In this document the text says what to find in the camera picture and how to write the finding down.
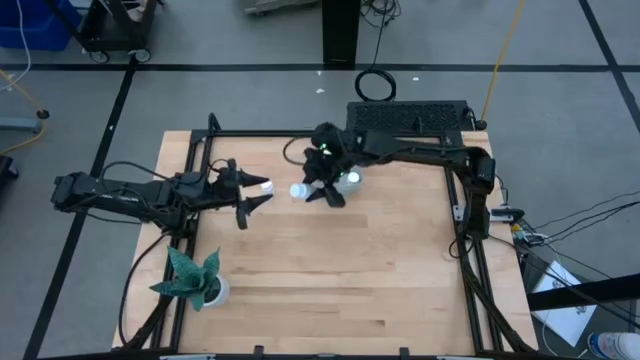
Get grey cable hub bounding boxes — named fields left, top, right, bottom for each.
left=514, top=227, right=549, bottom=246

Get grey plastic basket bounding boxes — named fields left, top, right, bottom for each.
left=333, top=166, right=365, bottom=198

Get black aluminium table frame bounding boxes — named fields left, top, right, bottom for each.
left=119, top=112, right=539, bottom=357

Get black metal beam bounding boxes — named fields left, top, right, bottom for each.
left=526, top=272, right=640, bottom=312

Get white paper sheet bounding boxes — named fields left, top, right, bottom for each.
left=529, top=259, right=599, bottom=349

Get black perforated computer case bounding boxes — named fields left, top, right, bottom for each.
left=345, top=99, right=475, bottom=135

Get black coiled cable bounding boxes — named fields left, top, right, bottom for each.
left=353, top=68, right=398, bottom=103

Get small black camera device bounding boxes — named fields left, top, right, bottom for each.
left=489, top=206, right=526, bottom=224

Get black floor object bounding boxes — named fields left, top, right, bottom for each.
left=0, top=154, right=20, bottom=182

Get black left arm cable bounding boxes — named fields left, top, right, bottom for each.
left=99, top=159, right=174, bottom=182

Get yellow hanging cable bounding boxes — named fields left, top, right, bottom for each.
left=479, top=0, right=527, bottom=127

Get white thin cable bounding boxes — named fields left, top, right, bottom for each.
left=0, top=0, right=33, bottom=95

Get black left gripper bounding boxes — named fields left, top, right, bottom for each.
left=209, top=158, right=275, bottom=230

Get blue plastic bin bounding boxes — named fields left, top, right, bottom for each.
left=0, top=0, right=84, bottom=52

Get green leafy plant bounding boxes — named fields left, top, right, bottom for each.
left=148, top=246, right=222, bottom=313

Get black wheeled cart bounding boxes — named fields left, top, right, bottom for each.
left=44, top=0, right=165, bottom=65

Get thick black power cable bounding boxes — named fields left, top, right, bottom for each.
left=118, top=232, right=169, bottom=347

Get black tangled floor cables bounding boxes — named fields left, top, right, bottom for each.
left=359, top=0, right=402, bottom=24

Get yellow floor cable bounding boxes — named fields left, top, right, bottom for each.
left=0, top=68, right=50, bottom=156

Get grey flat object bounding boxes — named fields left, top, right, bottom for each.
left=243, top=0, right=321, bottom=16

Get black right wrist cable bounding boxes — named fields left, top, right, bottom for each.
left=282, top=136, right=314, bottom=167

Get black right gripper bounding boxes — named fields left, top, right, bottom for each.
left=302, top=148, right=351, bottom=209

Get grey flat floor base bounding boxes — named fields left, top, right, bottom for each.
left=0, top=117, right=44, bottom=134

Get black upright stand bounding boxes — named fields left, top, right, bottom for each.
left=321, top=0, right=362, bottom=70

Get white blue plastic bottle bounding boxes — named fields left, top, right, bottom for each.
left=587, top=330, right=640, bottom=360

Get white plant pot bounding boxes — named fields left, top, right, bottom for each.
left=202, top=273, right=232, bottom=308

